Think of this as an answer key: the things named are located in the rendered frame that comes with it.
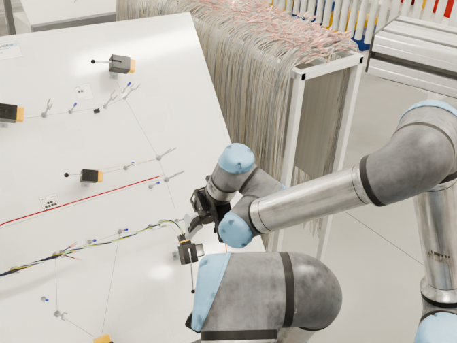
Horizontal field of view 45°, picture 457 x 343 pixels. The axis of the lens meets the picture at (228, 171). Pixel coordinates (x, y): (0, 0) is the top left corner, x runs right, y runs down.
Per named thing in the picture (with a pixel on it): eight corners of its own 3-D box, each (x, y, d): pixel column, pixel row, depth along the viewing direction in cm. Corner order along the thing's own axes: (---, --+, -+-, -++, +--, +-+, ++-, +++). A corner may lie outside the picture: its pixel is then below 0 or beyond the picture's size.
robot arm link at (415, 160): (455, 204, 88) (231, 262, 118) (465, 171, 96) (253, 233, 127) (424, 143, 86) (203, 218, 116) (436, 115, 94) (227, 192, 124)
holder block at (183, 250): (181, 265, 164) (185, 265, 160) (177, 246, 165) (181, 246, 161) (194, 261, 166) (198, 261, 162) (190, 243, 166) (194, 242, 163)
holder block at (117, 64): (86, 60, 168) (92, 50, 160) (122, 66, 173) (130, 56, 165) (86, 75, 167) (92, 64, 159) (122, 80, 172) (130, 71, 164)
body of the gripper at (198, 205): (213, 196, 150) (226, 171, 141) (225, 223, 147) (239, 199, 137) (188, 201, 147) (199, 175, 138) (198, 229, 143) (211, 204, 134)
